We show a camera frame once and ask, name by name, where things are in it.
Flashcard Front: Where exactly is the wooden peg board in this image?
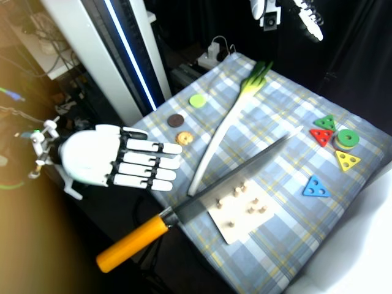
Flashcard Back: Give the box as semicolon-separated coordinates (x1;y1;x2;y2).
208;179;276;246

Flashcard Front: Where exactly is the blue plaid cloth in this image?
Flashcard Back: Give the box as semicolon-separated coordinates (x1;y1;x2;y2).
131;53;385;294

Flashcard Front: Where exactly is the black curtain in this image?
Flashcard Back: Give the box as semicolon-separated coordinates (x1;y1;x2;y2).
143;0;392;135

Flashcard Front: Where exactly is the dark brown round cookie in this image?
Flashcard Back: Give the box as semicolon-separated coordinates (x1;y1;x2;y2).
167;113;185;127

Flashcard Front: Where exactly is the golden round cookie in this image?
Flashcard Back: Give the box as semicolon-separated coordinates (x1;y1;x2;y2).
175;131;194;146

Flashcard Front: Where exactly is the yellow triangle block with holes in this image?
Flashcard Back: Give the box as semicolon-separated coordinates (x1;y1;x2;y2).
334;150;361;172

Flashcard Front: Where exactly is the long green leek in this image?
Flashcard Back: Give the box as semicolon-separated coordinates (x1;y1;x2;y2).
187;61;274;197

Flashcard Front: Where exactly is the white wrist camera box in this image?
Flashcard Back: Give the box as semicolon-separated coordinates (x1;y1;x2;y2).
259;5;282;31

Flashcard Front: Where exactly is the green ring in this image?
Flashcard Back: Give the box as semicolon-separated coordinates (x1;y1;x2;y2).
336;129;360;147

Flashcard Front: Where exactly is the white power strip with plug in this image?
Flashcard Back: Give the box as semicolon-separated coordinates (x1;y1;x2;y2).
197;35;237;70

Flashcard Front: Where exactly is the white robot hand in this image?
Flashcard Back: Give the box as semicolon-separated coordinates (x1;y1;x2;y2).
58;124;184;192
249;0;324;42

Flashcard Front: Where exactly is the toy knife with orange handle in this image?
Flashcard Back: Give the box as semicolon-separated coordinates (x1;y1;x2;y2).
96;124;304;273

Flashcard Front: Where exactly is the green triangle block with holes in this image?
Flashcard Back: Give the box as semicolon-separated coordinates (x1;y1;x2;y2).
314;115;337;130

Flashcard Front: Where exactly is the white shelf with cables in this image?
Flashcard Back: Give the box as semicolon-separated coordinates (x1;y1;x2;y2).
0;0;81;81

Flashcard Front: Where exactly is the white column with black strip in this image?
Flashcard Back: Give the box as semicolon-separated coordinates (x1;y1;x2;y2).
41;0;172;126

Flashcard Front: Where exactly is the blue triangle block with holes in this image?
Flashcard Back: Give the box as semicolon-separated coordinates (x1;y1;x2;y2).
302;175;331;198

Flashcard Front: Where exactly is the green wire with blue end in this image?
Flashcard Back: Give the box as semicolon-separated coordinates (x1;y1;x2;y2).
0;87;26;102

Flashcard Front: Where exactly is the light green round disc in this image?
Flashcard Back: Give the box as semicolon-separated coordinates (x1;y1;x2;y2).
189;94;207;108

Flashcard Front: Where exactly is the red triangle block with holes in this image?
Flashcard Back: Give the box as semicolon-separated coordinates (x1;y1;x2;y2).
309;128;334;148

